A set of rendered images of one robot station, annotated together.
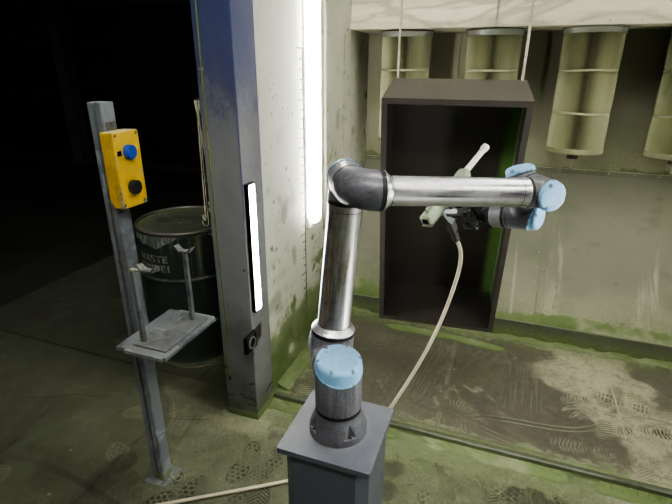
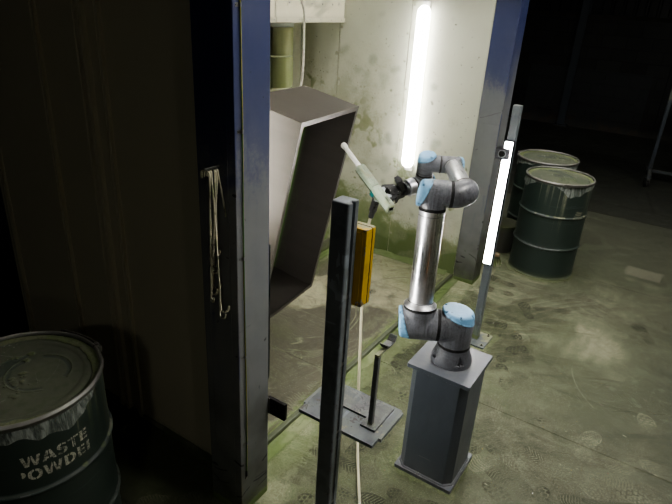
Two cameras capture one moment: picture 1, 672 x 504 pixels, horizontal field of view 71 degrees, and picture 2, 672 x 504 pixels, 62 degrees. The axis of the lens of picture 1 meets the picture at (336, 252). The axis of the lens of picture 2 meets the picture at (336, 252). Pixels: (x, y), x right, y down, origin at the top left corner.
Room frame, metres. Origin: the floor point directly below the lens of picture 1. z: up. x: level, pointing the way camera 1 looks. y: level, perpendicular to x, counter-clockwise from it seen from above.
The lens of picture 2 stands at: (1.33, 2.25, 2.16)
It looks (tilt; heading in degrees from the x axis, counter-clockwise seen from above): 24 degrees down; 282
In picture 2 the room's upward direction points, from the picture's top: 4 degrees clockwise
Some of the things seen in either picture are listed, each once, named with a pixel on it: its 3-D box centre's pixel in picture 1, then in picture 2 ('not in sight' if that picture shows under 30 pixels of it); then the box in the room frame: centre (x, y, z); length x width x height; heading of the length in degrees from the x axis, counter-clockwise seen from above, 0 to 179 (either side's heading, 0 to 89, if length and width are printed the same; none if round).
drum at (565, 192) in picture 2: not in sight; (549, 223); (0.48, -2.71, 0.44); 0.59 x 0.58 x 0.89; 85
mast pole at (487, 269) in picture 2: not in sight; (494, 232); (1.04, -1.28, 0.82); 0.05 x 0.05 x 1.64; 70
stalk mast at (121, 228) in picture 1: (136, 318); (330, 425); (1.63, 0.79, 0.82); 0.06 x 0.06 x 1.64; 70
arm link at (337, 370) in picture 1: (338, 378); (454, 325); (1.25, -0.01, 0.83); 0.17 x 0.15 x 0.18; 9
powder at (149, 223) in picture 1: (184, 221); (17, 378); (2.75, 0.93, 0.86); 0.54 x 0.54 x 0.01
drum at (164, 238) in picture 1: (191, 283); (38, 466); (2.74, 0.93, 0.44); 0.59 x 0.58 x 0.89; 51
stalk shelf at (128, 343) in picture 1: (168, 332); (350, 411); (1.59, 0.65, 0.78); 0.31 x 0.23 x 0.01; 160
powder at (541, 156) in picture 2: not in sight; (548, 158); (0.51, -3.36, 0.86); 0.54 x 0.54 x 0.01
